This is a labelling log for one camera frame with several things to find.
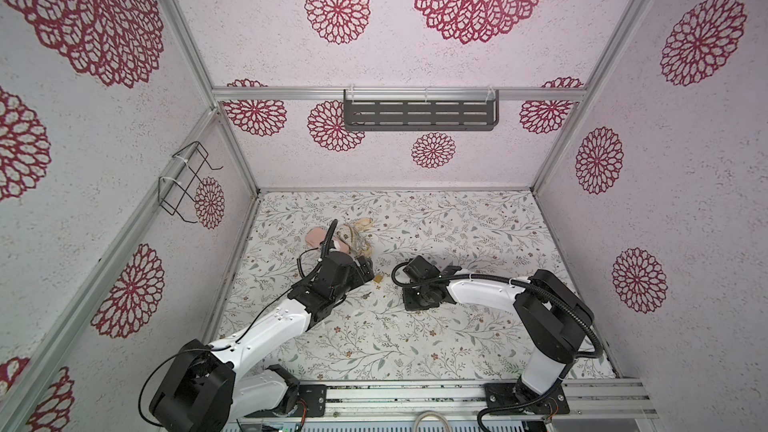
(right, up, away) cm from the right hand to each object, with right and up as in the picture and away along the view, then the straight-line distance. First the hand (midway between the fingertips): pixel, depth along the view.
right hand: (403, 300), depth 90 cm
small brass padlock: (-8, +6, +5) cm, 11 cm away
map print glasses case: (-16, +19, +13) cm, 28 cm away
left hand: (-12, +9, -4) cm, 16 cm away
